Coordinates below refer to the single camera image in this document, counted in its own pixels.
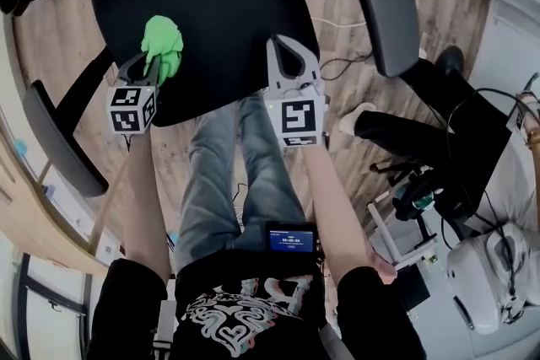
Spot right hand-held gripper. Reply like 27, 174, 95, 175
263, 33, 331, 149

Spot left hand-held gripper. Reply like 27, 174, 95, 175
105, 51, 164, 136

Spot green microfibre cloth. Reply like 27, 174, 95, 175
139, 14, 185, 89

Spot person's right forearm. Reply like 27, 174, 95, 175
300, 142, 398, 287

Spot person's left forearm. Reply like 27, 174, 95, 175
121, 130, 175, 286

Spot person's blue jeans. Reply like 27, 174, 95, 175
174, 91, 308, 266

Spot black round stand base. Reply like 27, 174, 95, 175
433, 45, 466, 77

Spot white metal stand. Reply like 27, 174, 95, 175
365, 189, 439, 271

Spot light wooden desk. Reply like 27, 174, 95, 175
0, 126, 130, 277

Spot person's black printed t-shirt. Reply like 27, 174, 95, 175
86, 248, 428, 360

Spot black box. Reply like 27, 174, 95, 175
395, 264, 432, 312

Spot black floor cable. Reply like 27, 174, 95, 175
319, 49, 375, 82

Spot white floor cable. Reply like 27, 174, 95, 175
310, 15, 367, 30

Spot black recorder with blue screen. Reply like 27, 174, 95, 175
264, 219, 321, 255

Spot black window frame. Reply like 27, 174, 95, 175
11, 251, 95, 360

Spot grey shoulder strap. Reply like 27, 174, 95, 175
152, 298, 179, 360
316, 323, 356, 360

